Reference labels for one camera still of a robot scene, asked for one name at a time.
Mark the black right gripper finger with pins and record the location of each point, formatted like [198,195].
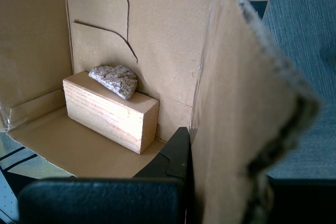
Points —
[304,203]
[105,200]

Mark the light wooden block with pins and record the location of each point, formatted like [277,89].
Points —
[110,116]

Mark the speckled granite rock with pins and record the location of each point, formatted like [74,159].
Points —
[116,79]

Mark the brown cardboard box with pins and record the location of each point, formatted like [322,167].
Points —
[162,37]

